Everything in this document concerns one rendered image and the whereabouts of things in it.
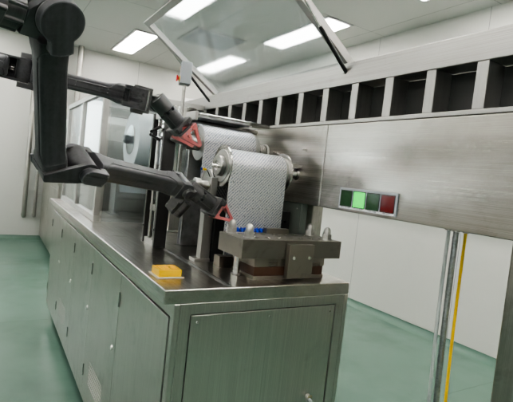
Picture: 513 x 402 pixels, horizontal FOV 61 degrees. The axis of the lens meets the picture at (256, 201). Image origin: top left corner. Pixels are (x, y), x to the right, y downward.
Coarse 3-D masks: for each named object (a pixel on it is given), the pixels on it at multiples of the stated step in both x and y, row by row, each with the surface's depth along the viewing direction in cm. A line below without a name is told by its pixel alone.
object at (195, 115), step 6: (186, 114) 181; (192, 114) 175; (198, 114) 174; (204, 114) 176; (210, 114) 177; (204, 120) 185; (210, 120) 183; (216, 120) 181; (222, 120) 179; (228, 120) 182; (234, 120) 183; (240, 120) 184; (240, 126) 191; (246, 126) 189; (252, 126) 192; (258, 126) 190; (264, 126) 191
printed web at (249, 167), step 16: (208, 128) 173; (224, 128) 179; (208, 144) 171; (240, 144) 178; (192, 160) 184; (208, 160) 172; (240, 160) 153; (256, 160) 156; (272, 160) 160; (192, 176) 185; (240, 176) 153; (256, 176) 156; (272, 176) 160; (224, 192) 164; (192, 208) 186; (192, 224) 187; (192, 240) 188
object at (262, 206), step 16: (240, 192) 153; (256, 192) 157; (272, 192) 160; (240, 208) 154; (256, 208) 157; (272, 208) 161; (224, 224) 152; (240, 224) 155; (256, 224) 158; (272, 224) 162
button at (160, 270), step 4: (152, 268) 132; (156, 268) 129; (160, 268) 129; (164, 268) 130; (168, 268) 130; (172, 268) 131; (176, 268) 131; (152, 272) 132; (156, 272) 129; (160, 272) 127; (164, 272) 128; (168, 272) 128; (172, 272) 129; (176, 272) 130; (180, 272) 130; (160, 276) 127; (164, 276) 128; (168, 276) 128; (172, 276) 129; (176, 276) 130; (180, 276) 130
